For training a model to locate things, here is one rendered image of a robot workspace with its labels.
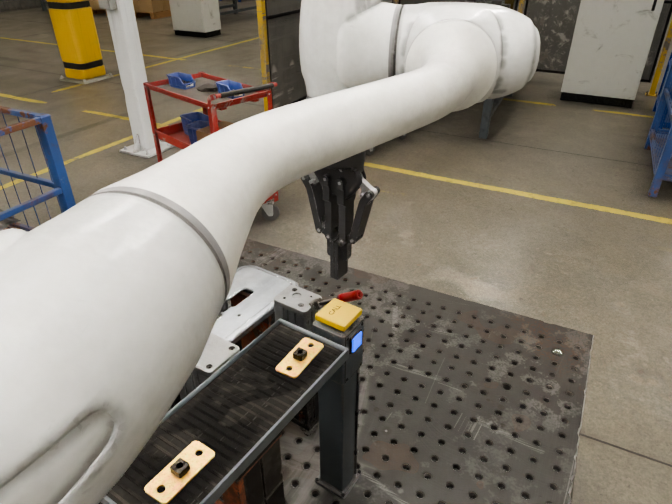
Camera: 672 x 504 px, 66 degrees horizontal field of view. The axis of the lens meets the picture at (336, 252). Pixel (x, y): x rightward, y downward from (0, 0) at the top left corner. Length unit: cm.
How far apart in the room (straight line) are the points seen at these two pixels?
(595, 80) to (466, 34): 642
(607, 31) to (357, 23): 633
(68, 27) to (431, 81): 763
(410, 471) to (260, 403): 58
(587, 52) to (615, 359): 471
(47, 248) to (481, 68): 48
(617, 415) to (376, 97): 222
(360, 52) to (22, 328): 52
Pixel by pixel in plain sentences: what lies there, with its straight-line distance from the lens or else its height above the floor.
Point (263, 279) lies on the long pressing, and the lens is 128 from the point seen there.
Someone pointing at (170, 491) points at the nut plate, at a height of 116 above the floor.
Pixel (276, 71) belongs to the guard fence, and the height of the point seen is 54.
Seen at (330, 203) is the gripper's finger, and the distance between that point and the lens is 79.
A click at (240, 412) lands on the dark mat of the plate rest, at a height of 116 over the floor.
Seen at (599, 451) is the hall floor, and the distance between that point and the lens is 240.
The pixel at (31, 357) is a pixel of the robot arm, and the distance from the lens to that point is 22.
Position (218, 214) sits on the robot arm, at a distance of 31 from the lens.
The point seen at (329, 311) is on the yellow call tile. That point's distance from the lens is 91.
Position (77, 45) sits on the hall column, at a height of 48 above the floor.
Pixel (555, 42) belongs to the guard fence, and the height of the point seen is 52.
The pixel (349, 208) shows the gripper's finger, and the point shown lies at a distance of 79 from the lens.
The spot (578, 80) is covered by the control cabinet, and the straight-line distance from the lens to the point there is 703.
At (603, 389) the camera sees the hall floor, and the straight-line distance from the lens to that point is 265.
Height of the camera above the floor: 172
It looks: 31 degrees down
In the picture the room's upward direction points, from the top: straight up
